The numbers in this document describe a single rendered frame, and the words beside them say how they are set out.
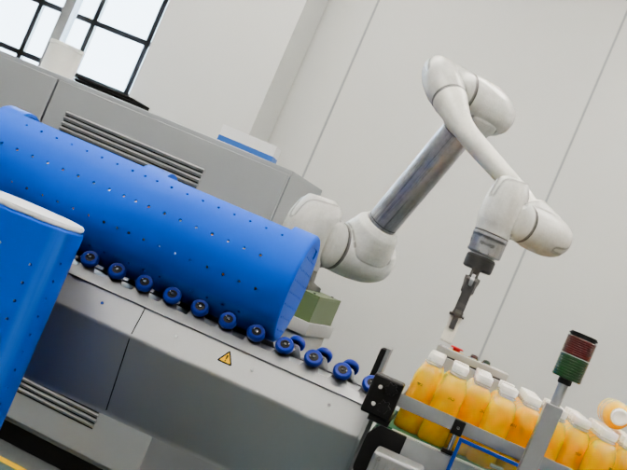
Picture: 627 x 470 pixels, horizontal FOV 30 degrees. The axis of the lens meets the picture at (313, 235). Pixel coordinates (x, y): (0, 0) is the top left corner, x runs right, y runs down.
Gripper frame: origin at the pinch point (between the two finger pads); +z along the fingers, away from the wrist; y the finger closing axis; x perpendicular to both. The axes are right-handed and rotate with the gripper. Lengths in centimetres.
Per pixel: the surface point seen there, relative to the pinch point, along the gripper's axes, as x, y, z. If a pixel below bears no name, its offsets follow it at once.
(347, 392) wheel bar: -16.2, 20.9, 22.4
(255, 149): -101, -167, -33
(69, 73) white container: -193, -184, -33
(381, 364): -11.9, 14.4, 13.7
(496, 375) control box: 15.5, -14.6, 6.2
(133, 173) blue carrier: -85, 19, -5
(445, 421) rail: 7.2, 30.2, 18.7
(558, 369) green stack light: 24, 48, -2
